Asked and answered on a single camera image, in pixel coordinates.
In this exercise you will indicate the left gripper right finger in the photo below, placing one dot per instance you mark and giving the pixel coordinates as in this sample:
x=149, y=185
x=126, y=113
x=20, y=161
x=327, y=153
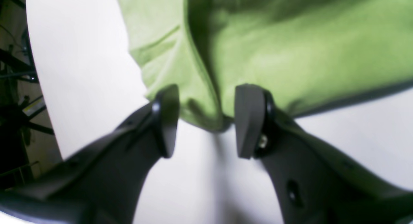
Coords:
x=315, y=183

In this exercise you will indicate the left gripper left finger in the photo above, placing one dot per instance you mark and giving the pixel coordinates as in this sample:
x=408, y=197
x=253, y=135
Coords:
x=102, y=182

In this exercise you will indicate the green T-shirt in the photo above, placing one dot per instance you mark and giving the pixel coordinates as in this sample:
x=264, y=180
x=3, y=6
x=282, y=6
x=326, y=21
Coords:
x=312, y=55

